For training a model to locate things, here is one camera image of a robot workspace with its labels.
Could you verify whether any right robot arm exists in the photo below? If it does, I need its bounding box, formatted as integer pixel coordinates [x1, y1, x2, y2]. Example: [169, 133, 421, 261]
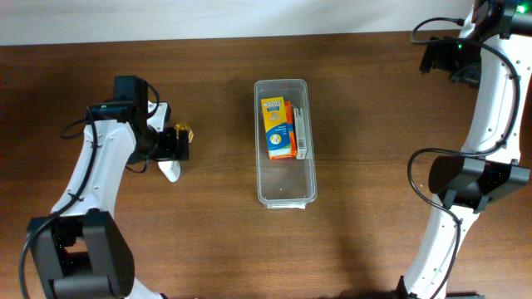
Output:
[392, 0, 531, 298]

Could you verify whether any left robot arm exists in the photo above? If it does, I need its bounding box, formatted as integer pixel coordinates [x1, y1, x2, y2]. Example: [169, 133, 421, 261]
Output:
[18, 76, 190, 298]

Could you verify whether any orange medicine box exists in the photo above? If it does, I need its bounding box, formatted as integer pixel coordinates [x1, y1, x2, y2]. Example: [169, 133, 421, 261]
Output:
[284, 100, 297, 158]

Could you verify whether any white spray bottle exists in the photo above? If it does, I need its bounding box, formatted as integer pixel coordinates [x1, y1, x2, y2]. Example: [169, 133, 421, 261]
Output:
[158, 160, 180, 183]

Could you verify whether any clear plastic container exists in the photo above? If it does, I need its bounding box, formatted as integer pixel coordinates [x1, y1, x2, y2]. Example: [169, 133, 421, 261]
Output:
[254, 79, 318, 208]

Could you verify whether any small gold-lid jar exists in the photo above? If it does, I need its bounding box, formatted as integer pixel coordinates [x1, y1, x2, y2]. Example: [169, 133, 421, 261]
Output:
[175, 122, 194, 143]

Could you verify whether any yellow Woods medicine box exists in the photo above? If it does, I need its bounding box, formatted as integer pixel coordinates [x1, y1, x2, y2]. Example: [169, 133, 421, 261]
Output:
[260, 96, 291, 159]

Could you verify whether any white Panadol box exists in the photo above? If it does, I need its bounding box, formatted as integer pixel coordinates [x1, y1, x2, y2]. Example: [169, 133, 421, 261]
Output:
[293, 107, 308, 160]

